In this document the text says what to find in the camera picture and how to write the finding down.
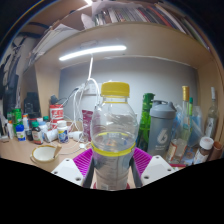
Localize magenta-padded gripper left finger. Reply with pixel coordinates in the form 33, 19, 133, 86
51, 148, 94, 188

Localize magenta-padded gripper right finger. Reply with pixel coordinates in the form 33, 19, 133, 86
129, 147, 179, 188

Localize clear yellow-capped water bottle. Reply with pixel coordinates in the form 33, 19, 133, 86
89, 81, 139, 191

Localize cream ceramic mug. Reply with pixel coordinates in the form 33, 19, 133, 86
29, 143, 63, 164

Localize clear gold-capped bottle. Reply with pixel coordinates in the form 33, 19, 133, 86
165, 85, 191, 164

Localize white pill bottle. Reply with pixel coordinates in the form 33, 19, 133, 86
56, 120, 70, 144

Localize grey shaker bottle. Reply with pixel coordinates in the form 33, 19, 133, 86
146, 99, 178, 158

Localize brown jar with white lid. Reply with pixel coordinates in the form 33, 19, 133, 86
193, 136, 215, 165

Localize dark green-capped bottle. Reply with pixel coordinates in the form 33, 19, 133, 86
30, 121, 44, 145

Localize magenta pouch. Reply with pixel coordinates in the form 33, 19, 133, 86
81, 109, 94, 143

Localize green glass bottle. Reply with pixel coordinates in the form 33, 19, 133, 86
137, 92, 156, 151

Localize red and white canister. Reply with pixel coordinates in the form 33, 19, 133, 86
49, 103, 64, 129

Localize white bottle with blue cap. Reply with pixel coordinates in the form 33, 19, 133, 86
15, 124, 27, 142

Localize brown ceramic cup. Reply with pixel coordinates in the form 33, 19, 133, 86
209, 140, 224, 161

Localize tall clear glass bottle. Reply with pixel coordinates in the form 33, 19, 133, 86
203, 86, 219, 139

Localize slim green-capped bottle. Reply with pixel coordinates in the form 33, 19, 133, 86
188, 96, 196, 134

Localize green plastic container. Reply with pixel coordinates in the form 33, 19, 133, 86
11, 108, 23, 134

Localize hanging dark clothes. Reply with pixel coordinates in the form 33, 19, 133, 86
0, 46, 21, 111

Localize white LED desk lamp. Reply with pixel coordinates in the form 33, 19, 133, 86
58, 44, 128, 81

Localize wooden shelf unit with books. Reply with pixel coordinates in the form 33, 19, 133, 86
19, 0, 216, 114

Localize white cable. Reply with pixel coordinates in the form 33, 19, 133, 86
68, 78, 101, 151

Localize white wall power socket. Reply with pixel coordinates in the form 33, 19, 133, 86
74, 83, 101, 96

